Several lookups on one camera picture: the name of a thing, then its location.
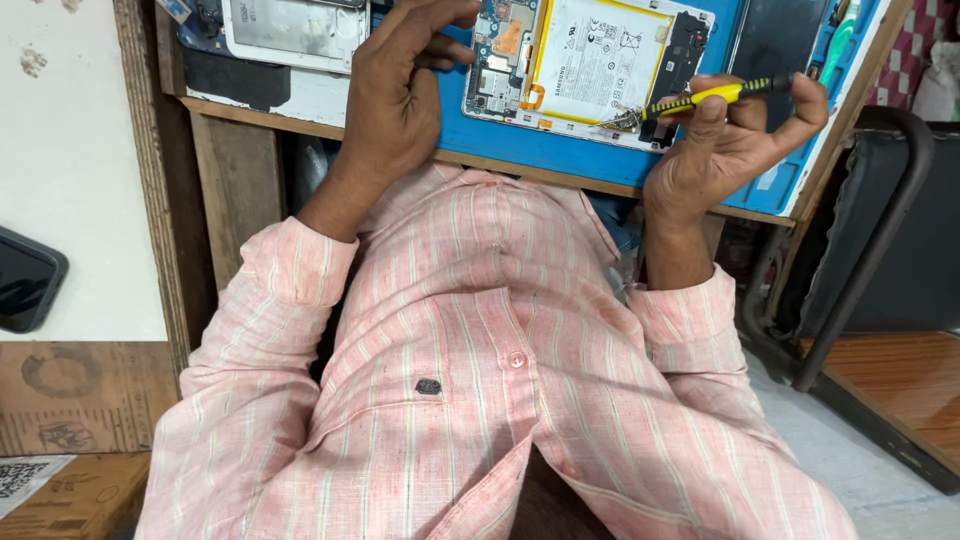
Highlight person's right hand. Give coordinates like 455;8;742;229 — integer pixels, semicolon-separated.
642;72;831;235

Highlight person's left hand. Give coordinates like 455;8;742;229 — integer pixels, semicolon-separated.
339;0;483;183

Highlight yellow black precision screwdriver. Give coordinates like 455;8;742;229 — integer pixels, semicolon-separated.
596;72;796;130

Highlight cluster of small screws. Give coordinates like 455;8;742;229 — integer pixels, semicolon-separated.
597;108;645;132

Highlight blue jeans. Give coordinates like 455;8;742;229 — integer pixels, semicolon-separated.
583;189;648;256

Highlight silver tablet back cover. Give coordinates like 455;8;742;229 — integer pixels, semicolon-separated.
220;0;371;75

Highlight blue repair mat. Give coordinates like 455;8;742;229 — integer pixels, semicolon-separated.
371;0;895;219

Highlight black tablet screen panel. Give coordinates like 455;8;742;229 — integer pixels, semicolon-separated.
727;0;835;135

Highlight black rubber pad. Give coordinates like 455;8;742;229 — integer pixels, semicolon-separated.
181;45;293;113

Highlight opened tablet with white battery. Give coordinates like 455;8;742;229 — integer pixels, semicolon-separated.
460;0;716;154

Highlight teal plastic brush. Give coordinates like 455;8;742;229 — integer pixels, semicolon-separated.
816;0;865;89

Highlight wooden workbench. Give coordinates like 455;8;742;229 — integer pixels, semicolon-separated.
112;0;918;391

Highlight blue circuit board part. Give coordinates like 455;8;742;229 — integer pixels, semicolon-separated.
155;0;226;55

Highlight red checkered cloth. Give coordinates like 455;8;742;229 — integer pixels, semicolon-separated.
864;0;960;112

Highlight white plastic bag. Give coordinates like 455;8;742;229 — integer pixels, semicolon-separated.
909;40;960;123

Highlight pink striped shirt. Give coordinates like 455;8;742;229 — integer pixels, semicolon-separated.
133;159;861;540

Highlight black smartphone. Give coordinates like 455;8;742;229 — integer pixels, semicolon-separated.
0;225;71;336

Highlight brown cardboard carton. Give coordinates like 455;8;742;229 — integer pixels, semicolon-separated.
0;341;183;540

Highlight black metal frame chair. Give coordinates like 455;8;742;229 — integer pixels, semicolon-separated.
737;105;960;496

